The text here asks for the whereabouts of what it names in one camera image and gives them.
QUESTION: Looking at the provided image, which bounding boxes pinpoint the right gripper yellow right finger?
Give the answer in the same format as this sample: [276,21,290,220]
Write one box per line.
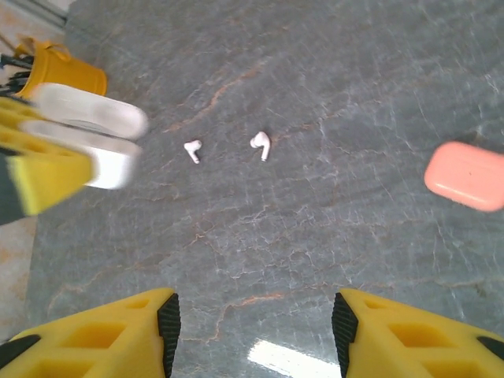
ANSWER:
[332,287,504,378]

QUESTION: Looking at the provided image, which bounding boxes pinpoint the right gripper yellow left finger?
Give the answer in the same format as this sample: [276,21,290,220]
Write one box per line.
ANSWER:
[0,287,182,378]

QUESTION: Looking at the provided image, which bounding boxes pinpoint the white earbud charging case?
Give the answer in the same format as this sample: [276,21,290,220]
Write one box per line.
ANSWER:
[21,82,150,191]

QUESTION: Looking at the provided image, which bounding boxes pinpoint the white earbud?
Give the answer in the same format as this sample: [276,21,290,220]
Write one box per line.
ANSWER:
[183,139,203,165]
[249,131,272,162]

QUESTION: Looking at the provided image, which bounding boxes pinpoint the pink earbud charging case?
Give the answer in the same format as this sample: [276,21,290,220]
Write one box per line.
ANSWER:
[423,141,504,213]

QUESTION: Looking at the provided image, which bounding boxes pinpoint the black pen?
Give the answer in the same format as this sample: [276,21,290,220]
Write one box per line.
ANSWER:
[0,53,35,96]

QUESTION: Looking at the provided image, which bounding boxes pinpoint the yellow pen holder cup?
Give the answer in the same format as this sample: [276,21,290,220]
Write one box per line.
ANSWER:
[14,40,109,99]

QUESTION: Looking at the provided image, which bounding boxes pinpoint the aluminium side rail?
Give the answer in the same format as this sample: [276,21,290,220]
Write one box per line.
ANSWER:
[23,0,78,28]

